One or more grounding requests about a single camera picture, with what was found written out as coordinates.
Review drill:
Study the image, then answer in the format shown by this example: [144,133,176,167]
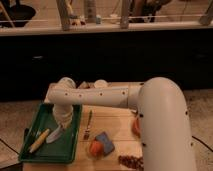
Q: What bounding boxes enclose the white ribbed gripper body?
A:
[53,105,73,129]

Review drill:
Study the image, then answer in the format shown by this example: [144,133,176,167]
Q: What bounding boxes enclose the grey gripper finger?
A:
[46,125,63,143]

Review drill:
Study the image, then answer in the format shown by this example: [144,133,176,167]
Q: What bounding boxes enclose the red grape bunch toy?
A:
[118,155,144,171]

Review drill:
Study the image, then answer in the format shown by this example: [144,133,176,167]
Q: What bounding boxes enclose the blue folded towel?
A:
[95,132,115,156]

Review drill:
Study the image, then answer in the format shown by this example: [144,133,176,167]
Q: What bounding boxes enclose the green plastic tray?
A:
[19,103,82,164]

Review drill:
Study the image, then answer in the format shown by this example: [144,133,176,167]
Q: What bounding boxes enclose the brown wooden block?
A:
[78,81,92,89]

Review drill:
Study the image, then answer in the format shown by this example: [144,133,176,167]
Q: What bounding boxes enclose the orange toy fruit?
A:
[89,140,103,157]

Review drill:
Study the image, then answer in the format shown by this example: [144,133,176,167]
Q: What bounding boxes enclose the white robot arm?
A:
[47,77,197,171]

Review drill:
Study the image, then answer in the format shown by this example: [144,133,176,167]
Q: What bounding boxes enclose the red orange bowl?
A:
[132,117,140,138]

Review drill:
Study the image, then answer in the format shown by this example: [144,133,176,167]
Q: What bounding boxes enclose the yellow corn cob toy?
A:
[29,129,50,153]

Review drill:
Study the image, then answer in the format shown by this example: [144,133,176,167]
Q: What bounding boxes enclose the white round cup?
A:
[94,79,108,88]

